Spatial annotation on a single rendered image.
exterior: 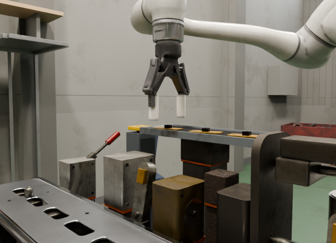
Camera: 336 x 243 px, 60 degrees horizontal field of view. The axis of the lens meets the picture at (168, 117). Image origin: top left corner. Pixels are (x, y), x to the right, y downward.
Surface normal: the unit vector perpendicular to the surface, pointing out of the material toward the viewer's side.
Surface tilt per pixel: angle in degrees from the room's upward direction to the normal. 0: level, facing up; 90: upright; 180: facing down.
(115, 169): 90
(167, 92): 90
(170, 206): 90
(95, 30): 90
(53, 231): 0
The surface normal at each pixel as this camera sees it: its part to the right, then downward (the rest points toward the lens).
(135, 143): -0.71, 0.04
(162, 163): 0.69, 0.04
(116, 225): 0.00, -1.00
